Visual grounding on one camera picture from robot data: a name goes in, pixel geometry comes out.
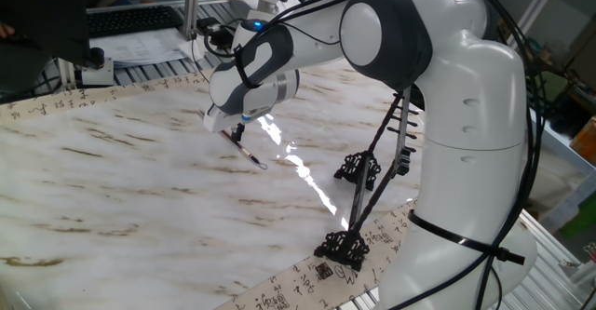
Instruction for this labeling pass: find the black carved pen rack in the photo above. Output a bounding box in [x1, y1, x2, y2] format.
[313, 86, 420, 273]

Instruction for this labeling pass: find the brown calligraphy brush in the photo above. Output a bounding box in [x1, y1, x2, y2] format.
[197, 109, 269, 171]

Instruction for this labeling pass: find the green object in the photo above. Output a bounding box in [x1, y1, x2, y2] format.
[558, 196, 596, 237]

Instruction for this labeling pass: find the aluminium upright post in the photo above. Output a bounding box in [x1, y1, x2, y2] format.
[180, 0, 202, 40]

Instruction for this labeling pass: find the grey shelf rail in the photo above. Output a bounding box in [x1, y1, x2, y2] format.
[528, 109, 596, 176]

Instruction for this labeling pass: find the grey frame leg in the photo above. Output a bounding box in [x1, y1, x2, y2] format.
[539, 169, 596, 232]

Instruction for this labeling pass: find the white paper stack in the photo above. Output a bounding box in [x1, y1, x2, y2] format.
[89, 26, 196, 69]

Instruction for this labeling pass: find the beige calligraphy paper sheet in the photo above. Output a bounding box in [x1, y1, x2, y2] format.
[0, 67, 420, 310]

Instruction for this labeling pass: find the white pole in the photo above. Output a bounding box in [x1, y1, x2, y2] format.
[514, 0, 562, 39]

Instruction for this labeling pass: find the white mount black knob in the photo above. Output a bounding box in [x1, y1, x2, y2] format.
[73, 47, 116, 88]

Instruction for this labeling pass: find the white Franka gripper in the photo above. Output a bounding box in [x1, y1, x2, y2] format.
[202, 102, 247, 144]

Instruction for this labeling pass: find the black computer keyboard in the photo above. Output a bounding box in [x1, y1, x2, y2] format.
[86, 5, 185, 40]

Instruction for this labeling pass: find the black cable tie strap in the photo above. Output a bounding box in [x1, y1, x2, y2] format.
[408, 209, 526, 265]
[232, 43, 263, 90]

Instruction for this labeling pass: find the glossy marble pattern mat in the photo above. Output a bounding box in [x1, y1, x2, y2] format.
[0, 58, 425, 310]

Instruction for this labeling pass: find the white crumpled tissue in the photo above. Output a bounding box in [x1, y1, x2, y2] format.
[178, 34, 207, 63]

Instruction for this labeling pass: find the orange box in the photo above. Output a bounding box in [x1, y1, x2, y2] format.
[570, 115, 596, 166]

